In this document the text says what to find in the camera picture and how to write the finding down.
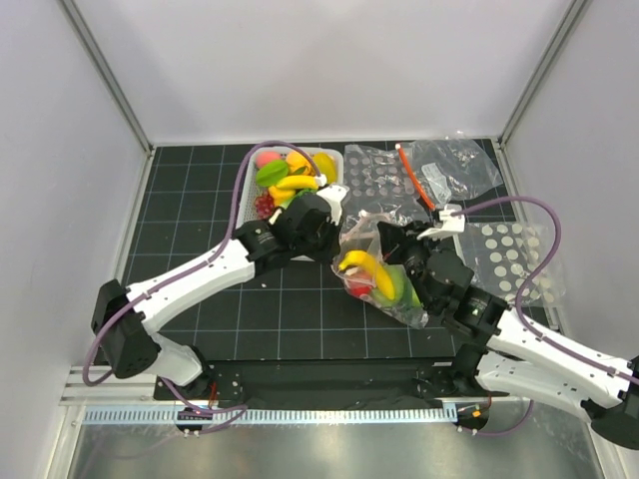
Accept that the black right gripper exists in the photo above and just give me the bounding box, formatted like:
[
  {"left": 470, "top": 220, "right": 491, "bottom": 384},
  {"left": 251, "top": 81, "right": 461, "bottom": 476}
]
[{"left": 376, "top": 221, "right": 441, "bottom": 312}]

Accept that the long yellow banana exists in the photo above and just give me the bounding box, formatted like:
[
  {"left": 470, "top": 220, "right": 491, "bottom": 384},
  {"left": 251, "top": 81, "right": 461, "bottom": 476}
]
[{"left": 337, "top": 249, "right": 395, "bottom": 299}]

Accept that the pink zipper clear bag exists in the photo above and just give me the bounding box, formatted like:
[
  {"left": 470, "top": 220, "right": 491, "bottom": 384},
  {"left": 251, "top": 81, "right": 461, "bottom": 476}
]
[{"left": 331, "top": 210, "right": 428, "bottom": 329}]

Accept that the red apple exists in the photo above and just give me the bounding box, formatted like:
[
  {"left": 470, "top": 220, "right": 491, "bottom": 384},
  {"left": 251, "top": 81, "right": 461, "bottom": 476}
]
[{"left": 348, "top": 282, "right": 373, "bottom": 297}]

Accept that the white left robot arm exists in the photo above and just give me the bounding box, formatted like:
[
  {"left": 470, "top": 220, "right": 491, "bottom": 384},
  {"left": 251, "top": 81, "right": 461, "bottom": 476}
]
[{"left": 91, "top": 185, "right": 348, "bottom": 399}]

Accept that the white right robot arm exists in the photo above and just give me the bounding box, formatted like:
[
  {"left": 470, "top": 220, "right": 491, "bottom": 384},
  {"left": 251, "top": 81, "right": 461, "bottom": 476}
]
[{"left": 377, "top": 222, "right": 638, "bottom": 450}]

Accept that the white dotted zip bag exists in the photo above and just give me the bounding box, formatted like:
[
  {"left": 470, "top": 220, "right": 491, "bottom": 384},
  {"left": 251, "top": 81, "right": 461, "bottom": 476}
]
[{"left": 453, "top": 222, "right": 565, "bottom": 306}]

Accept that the orange zipper clear bag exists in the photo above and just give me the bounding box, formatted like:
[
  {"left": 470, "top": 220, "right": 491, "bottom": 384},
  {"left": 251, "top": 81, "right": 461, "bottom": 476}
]
[{"left": 395, "top": 137, "right": 503, "bottom": 211}]

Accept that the yellow bell pepper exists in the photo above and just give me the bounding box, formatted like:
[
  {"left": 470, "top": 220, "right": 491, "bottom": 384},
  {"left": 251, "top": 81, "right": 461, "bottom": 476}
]
[{"left": 268, "top": 186, "right": 298, "bottom": 208}]

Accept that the red grape bunch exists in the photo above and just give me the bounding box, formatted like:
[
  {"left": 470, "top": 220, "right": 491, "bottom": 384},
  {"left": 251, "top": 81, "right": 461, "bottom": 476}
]
[{"left": 254, "top": 193, "right": 276, "bottom": 220}]

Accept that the white perforated plastic basket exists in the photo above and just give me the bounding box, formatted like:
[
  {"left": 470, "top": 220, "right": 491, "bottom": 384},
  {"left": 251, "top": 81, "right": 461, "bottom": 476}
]
[{"left": 236, "top": 146, "right": 344, "bottom": 228}]

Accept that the yellow orange peach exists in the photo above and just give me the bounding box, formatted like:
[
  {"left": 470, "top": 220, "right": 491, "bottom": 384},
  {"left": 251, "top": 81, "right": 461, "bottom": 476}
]
[{"left": 285, "top": 151, "right": 314, "bottom": 176}]

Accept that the yellow starfruit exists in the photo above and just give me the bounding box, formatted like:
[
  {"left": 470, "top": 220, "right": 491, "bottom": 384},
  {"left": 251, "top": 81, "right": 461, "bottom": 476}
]
[{"left": 313, "top": 152, "right": 337, "bottom": 184}]

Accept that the pink peach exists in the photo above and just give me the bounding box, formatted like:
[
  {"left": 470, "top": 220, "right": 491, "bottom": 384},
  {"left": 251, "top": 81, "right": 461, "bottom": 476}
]
[{"left": 255, "top": 150, "right": 282, "bottom": 169}]

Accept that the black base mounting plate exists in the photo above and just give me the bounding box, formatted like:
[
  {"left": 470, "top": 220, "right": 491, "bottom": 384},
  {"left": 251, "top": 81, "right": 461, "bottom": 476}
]
[{"left": 152, "top": 356, "right": 505, "bottom": 403}]

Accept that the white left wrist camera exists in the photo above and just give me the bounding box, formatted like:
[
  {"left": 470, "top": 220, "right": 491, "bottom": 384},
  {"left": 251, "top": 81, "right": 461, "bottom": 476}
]
[{"left": 317, "top": 184, "right": 349, "bottom": 225}]

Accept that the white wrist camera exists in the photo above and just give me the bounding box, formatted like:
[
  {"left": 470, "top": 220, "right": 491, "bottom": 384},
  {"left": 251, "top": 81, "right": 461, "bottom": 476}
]
[
  {"left": 317, "top": 184, "right": 349, "bottom": 225},
  {"left": 416, "top": 204, "right": 465, "bottom": 240}
]

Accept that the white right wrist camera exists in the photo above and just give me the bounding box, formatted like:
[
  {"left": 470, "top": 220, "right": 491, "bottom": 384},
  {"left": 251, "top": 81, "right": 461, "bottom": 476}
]
[{"left": 416, "top": 204, "right": 465, "bottom": 240}]

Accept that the slotted cable duct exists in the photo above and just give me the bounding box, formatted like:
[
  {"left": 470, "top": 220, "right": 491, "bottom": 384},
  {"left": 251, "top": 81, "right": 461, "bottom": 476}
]
[{"left": 82, "top": 403, "right": 457, "bottom": 426}]

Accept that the aluminium frame rail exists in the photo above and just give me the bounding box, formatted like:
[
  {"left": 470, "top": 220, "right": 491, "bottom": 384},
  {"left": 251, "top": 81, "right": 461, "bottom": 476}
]
[{"left": 497, "top": 0, "right": 591, "bottom": 150}]

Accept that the left aluminium frame post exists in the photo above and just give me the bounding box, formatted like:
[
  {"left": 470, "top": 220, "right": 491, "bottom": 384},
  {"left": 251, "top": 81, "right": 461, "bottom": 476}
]
[{"left": 57, "top": 0, "right": 153, "bottom": 156}]

